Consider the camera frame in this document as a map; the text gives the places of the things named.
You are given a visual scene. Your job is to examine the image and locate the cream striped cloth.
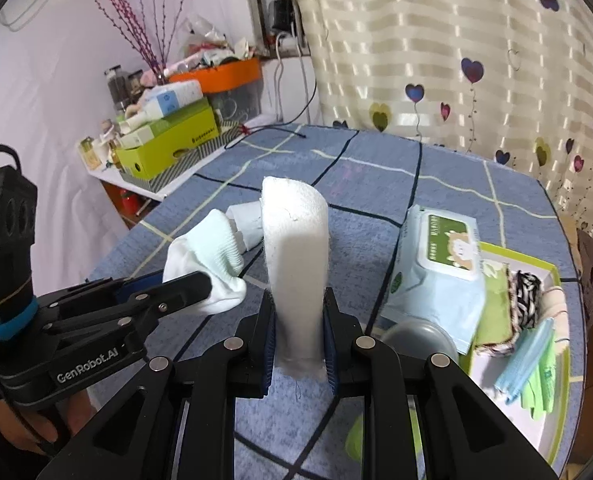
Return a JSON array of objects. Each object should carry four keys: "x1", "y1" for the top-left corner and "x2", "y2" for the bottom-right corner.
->
[{"x1": 541, "y1": 285, "x2": 571, "y2": 322}]

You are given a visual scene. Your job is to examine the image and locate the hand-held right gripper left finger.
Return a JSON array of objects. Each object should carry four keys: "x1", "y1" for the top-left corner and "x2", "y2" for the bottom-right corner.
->
[{"x1": 35, "y1": 287, "x2": 277, "y2": 480}]

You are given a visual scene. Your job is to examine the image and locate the green container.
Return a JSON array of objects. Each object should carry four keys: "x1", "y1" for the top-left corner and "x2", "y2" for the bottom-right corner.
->
[{"x1": 345, "y1": 414, "x2": 366, "y2": 462}]

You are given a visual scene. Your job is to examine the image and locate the black white striped sock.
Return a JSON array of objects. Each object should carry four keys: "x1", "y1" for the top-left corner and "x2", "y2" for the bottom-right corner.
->
[{"x1": 507, "y1": 270, "x2": 543, "y2": 332}]

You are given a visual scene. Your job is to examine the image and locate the white side table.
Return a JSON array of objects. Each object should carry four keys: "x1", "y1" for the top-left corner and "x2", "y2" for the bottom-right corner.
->
[{"x1": 86, "y1": 114, "x2": 278, "y2": 199}]

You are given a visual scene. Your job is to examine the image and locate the dark glass jars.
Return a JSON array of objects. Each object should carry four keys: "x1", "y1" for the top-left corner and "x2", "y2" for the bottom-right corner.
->
[{"x1": 103, "y1": 64, "x2": 143, "y2": 112}]

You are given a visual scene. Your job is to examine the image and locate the white cables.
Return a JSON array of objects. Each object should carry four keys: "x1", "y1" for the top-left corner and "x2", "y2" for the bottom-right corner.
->
[{"x1": 270, "y1": 34, "x2": 311, "y2": 124}]

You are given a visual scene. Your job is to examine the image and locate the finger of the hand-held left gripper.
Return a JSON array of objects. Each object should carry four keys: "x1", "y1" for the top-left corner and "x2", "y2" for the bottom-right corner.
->
[
  {"x1": 39, "y1": 269, "x2": 169, "y2": 314},
  {"x1": 48, "y1": 270, "x2": 214, "y2": 353}
]

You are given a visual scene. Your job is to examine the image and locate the black power adapter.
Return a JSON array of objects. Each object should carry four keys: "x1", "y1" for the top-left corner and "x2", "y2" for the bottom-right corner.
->
[{"x1": 268, "y1": 0, "x2": 296, "y2": 32}]

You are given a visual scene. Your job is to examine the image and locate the folded patterned cloths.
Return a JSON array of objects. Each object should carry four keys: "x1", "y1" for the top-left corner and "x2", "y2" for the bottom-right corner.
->
[{"x1": 475, "y1": 272, "x2": 523, "y2": 357}]

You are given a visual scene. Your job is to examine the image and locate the blue checked bedsheet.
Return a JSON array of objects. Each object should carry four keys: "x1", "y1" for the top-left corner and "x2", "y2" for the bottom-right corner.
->
[{"x1": 85, "y1": 122, "x2": 580, "y2": 480}]

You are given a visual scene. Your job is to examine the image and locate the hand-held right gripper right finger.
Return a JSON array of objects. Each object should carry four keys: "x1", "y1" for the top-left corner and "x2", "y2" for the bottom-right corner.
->
[{"x1": 321, "y1": 287, "x2": 560, "y2": 480}]

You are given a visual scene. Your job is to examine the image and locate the orange tray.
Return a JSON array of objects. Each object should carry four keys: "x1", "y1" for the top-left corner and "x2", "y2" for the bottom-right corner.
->
[{"x1": 168, "y1": 57, "x2": 263, "y2": 96}]

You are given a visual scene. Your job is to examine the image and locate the lime green sock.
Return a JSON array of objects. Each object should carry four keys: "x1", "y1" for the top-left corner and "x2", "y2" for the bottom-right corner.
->
[{"x1": 521, "y1": 342, "x2": 559, "y2": 419}]

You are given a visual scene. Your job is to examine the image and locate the clear plastic container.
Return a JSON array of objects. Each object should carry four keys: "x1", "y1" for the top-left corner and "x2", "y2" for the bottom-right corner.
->
[{"x1": 208, "y1": 82, "x2": 263, "y2": 127}]

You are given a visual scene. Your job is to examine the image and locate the plain white sock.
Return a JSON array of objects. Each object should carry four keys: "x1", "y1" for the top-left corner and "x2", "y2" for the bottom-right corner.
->
[{"x1": 260, "y1": 176, "x2": 331, "y2": 381}]

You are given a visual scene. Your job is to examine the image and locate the grey round lid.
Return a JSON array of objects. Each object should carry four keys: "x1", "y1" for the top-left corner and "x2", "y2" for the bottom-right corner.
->
[{"x1": 383, "y1": 320, "x2": 461, "y2": 367}]

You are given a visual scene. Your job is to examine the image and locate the white rolled tube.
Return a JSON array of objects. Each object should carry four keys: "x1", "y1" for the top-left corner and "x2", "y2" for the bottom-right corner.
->
[{"x1": 118, "y1": 106, "x2": 150, "y2": 132}]

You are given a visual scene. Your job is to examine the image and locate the white tray green rim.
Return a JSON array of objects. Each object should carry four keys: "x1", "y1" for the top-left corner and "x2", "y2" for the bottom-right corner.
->
[{"x1": 361, "y1": 240, "x2": 576, "y2": 469}]

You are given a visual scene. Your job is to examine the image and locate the heart print curtain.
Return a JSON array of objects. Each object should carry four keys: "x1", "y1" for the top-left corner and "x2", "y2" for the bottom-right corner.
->
[{"x1": 265, "y1": 0, "x2": 593, "y2": 283}]

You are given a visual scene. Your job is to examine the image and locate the purple dried branches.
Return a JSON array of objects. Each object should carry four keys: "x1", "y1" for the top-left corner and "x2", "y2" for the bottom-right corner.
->
[{"x1": 95, "y1": 0, "x2": 198, "y2": 75}]

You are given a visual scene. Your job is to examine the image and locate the person's left hand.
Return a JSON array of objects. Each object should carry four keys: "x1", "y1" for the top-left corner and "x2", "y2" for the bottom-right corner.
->
[{"x1": 0, "y1": 390, "x2": 98, "y2": 457}]

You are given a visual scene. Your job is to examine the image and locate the white green flat box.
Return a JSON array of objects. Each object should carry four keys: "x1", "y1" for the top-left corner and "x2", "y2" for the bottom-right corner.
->
[{"x1": 118, "y1": 97, "x2": 213, "y2": 147}]

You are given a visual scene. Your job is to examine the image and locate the blue face mask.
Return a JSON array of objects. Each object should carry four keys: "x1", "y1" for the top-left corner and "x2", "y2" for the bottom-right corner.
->
[{"x1": 493, "y1": 317, "x2": 556, "y2": 404}]

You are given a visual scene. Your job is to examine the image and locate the wet wipes pack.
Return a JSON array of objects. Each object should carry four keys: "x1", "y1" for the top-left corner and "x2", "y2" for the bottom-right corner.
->
[{"x1": 380, "y1": 204, "x2": 488, "y2": 357}]

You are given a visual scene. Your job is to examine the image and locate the lime green cardboard box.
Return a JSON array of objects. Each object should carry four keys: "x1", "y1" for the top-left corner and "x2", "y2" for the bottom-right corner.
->
[{"x1": 114, "y1": 105, "x2": 220, "y2": 182}]

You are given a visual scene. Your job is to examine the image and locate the white blue tissue pack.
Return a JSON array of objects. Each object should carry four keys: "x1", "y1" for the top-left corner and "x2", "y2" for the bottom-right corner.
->
[{"x1": 143, "y1": 80, "x2": 203, "y2": 117}]

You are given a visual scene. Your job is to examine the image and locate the striped cardboard box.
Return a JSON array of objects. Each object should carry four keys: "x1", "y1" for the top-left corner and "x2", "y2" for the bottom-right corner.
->
[{"x1": 120, "y1": 125, "x2": 243, "y2": 194}]

